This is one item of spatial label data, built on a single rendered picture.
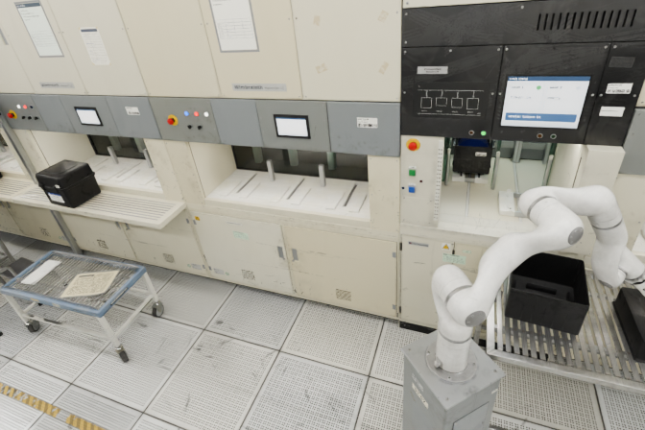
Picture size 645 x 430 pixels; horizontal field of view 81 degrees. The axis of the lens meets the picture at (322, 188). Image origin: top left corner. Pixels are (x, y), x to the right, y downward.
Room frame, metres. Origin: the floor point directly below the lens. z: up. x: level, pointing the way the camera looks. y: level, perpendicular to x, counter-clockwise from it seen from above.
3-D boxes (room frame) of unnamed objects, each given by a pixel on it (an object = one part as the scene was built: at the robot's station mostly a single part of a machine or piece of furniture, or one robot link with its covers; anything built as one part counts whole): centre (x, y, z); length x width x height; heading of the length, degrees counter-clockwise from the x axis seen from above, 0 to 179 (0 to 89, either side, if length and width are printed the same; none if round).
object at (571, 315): (1.12, -0.90, 0.85); 0.28 x 0.28 x 0.17; 61
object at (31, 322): (2.02, 1.77, 0.24); 0.97 x 0.52 x 0.48; 69
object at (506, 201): (1.68, -1.08, 0.89); 0.22 x 0.21 x 0.04; 156
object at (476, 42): (1.87, -0.98, 0.98); 0.95 x 0.88 x 1.95; 156
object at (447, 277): (0.92, -0.42, 1.07); 0.19 x 0.12 x 0.24; 8
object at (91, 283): (1.92, 1.62, 0.47); 0.31 x 0.23 x 0.02; 88
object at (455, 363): (0.89, -0.42, 0.85); 0.19 x 0.19 x 0.18
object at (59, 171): (2.51, 1.86, 0.93); 0.30 x 0.28 x 0.26; 63
